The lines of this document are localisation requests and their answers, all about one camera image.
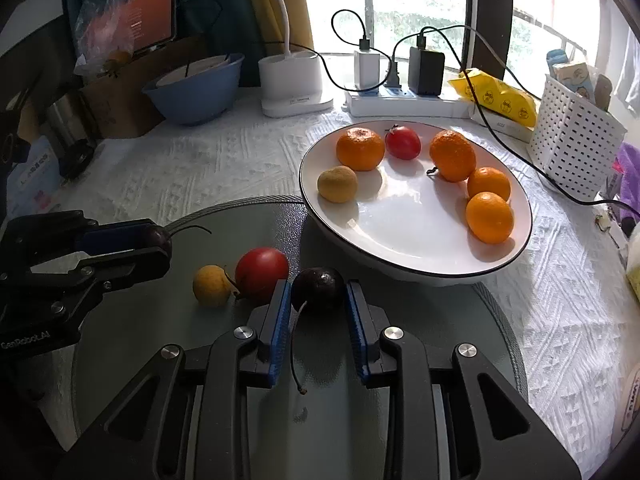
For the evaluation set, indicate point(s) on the blue curtain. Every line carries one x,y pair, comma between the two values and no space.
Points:
215,5

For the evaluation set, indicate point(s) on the pale yellow packet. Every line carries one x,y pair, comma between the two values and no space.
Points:
634,265

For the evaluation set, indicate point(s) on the steel thermos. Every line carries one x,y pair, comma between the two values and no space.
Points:
65,115

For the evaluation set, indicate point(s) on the brown cardboard box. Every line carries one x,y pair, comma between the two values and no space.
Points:
125,105

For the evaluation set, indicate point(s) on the orange tangerine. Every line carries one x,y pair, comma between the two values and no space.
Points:
489,183
490,216
452,155
360,149

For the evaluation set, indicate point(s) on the blue printed box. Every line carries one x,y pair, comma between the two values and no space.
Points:
35,175

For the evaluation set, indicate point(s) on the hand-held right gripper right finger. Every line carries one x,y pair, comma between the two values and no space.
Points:
357,330

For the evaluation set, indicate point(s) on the clear plastic bag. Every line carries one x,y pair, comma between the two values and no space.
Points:
100,25

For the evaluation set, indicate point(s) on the tablet with orange screen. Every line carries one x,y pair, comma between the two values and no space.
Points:
152,15

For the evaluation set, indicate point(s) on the white desk lamp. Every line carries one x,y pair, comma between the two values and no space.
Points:
290,80

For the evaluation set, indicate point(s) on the white plate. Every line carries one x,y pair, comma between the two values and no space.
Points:
415,220

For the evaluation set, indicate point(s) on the black round lid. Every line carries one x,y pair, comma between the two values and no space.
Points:
79,160

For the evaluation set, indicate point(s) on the white woven basket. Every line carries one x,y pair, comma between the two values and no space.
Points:
575,140

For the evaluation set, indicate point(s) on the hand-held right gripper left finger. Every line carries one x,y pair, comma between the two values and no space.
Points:
281,320

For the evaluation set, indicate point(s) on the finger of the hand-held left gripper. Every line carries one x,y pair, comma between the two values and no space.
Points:
117,237
135,265

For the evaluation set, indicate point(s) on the white charger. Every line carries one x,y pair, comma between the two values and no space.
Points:
371,70

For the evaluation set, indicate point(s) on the hanging grey garment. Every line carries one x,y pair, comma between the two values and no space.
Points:
629,70

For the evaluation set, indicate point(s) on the dark cherry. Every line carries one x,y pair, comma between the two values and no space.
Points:
160,240
318,290

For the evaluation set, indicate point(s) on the small red fruit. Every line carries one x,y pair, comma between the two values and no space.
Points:
261,275
402,142

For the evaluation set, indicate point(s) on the blue bowl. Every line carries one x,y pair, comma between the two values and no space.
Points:
195,102

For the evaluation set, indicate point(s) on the balcony railing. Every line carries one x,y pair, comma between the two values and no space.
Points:
372,0

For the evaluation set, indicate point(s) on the black charger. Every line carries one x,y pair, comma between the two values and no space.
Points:
426,72

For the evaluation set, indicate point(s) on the purple cloth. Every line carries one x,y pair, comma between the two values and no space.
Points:
627,180

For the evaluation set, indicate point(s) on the dark window frame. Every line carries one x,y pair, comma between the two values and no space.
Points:
487,10

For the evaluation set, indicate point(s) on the pale inner bowl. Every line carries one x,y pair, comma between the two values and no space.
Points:
195,71

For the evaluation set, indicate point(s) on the grey round mat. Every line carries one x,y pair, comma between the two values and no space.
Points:
350,425

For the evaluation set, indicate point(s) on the yellow snack packet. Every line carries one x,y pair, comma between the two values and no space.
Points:
495,97

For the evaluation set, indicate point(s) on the white power strip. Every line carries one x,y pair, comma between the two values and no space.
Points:
400,102

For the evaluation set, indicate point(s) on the small yellow-brown fruit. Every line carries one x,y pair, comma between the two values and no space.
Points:
212,286
337,183

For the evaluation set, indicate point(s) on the cartons in basket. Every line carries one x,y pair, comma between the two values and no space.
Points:
572,77

